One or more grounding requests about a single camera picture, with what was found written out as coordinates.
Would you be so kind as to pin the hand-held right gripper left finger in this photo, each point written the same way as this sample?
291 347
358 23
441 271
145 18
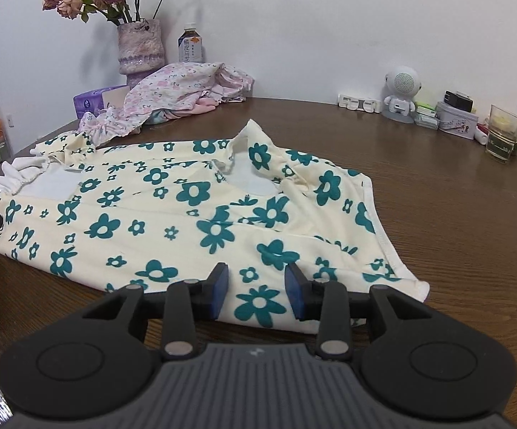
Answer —
218 293

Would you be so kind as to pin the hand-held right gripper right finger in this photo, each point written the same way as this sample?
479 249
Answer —
295 293

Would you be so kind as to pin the cream dress with green flowers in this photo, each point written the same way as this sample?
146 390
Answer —
196 214

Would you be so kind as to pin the purple tissue pack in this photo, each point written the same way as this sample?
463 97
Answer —
88 102

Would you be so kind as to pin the plain pink garment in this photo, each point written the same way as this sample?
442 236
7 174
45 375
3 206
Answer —
200 107

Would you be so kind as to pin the light blue garment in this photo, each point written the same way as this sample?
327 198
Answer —
155 117

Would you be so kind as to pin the pink floral garment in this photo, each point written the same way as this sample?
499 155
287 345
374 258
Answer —
173 82

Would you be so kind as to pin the small green white box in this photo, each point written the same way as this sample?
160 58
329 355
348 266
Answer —
426 117

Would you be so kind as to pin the purple textured vase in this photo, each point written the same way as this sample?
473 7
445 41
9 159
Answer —
141 49

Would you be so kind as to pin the grey tin box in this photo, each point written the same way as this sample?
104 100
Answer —
457 123

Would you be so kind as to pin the white robot speaker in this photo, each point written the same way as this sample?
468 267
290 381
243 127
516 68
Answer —
402 82

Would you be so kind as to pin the pink white tube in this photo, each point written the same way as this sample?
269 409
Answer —
480 136

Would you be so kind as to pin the tea bottle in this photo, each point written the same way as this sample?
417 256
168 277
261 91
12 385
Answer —
191 47

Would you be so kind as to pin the black charger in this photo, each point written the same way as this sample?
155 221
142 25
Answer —
458 100

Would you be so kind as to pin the glass cup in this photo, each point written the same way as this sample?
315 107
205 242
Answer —
504 138

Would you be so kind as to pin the small white wall socket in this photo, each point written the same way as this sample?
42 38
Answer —
10 119

